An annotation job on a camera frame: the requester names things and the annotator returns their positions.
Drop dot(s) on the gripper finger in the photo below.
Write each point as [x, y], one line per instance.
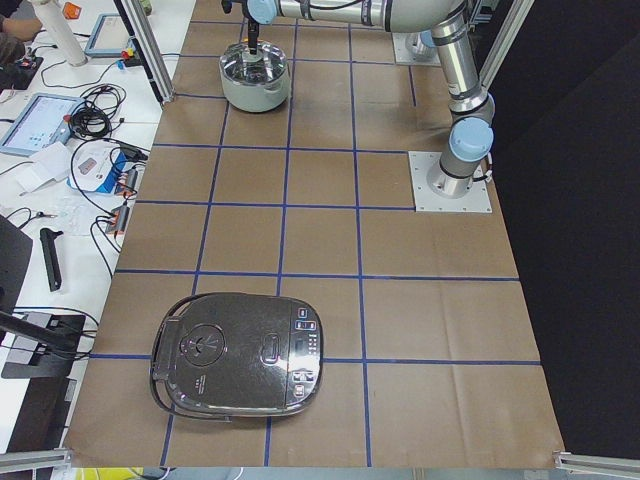
[253, 36]

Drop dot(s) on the glass pot lid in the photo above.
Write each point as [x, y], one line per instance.
[267, 66]

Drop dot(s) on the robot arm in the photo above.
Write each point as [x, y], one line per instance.
[422, 49]
[471, 106]

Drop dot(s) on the pale green electric pot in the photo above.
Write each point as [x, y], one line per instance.
[257, 98]

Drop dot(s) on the far teach pendant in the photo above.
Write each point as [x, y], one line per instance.
[109, 37]

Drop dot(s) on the teach pendant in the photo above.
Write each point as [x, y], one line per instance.
[43, 122]
[109, 37]

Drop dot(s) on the blue white box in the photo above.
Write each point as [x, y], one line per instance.
[96, 168]

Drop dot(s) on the near teach pendant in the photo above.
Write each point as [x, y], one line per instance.
[43, 122]

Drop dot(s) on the black bar tool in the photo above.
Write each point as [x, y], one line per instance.
[47, 239]

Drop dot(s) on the black rice cooker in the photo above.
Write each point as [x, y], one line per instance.
[222, 355]

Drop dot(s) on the black monitor stand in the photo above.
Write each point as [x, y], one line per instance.
[45, 345]

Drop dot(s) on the aluminium frame post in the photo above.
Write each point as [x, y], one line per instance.
[141, 34]

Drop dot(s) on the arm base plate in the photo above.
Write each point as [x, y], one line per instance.
[400, 51]
[436, 192]

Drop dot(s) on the white pipe post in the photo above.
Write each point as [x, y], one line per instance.
[52, 19]

